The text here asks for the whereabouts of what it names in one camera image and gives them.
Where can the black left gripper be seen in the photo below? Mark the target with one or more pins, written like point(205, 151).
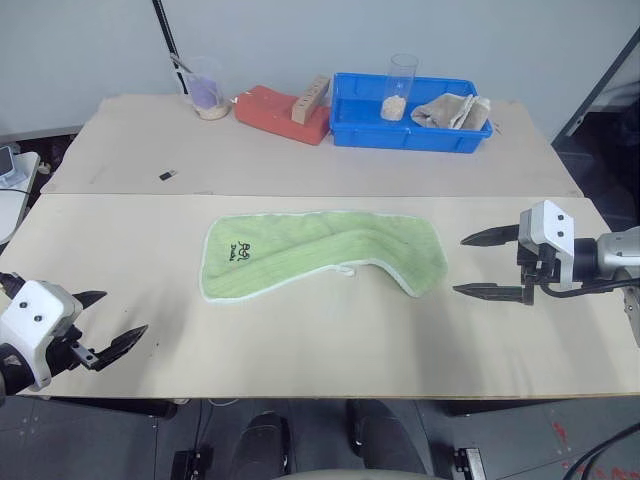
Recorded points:
point(64, 355)

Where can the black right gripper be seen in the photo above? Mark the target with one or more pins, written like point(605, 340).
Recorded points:
point(537, 267)

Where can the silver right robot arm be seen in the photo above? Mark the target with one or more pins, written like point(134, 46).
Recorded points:
point(612, 255)

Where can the green terry towel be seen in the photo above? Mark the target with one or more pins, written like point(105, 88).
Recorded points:
point(320, 250)

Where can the white round side table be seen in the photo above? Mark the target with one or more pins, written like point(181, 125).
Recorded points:
point(12, 200)

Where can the beige folded cloth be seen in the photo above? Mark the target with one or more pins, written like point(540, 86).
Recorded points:
point(452, 111)

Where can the small black chip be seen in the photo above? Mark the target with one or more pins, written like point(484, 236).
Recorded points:
point(167, 175)

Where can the blue plastic bin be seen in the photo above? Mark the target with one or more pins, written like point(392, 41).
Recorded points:
point(400, 127)

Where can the dark framed panel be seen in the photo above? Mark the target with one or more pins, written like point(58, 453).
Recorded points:
point(600, 100)

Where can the tall clear glass cylinder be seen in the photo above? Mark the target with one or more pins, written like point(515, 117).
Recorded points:
point(400, 87)

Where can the dark rounded shape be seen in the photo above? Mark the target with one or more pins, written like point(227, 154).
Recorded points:
point(385, 440)
point(265, 445)

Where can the wooden block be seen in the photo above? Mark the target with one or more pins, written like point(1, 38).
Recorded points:
point(309, 100)

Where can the clear beaker with purple contents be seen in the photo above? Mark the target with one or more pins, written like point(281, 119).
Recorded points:
point(205, 90)

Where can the red-orange folded cloth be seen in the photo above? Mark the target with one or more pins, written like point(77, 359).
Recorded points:
point(275, 115)

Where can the black slanted pole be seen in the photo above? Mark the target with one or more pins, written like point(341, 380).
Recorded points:
point(167, 35)

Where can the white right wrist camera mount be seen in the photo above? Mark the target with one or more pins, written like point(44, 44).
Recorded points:
point(552, 235)

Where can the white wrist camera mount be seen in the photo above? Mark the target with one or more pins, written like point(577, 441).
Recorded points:
point(552, 235)
point(35, 320)

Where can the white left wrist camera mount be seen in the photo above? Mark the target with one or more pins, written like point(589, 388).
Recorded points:
point(35, 320)

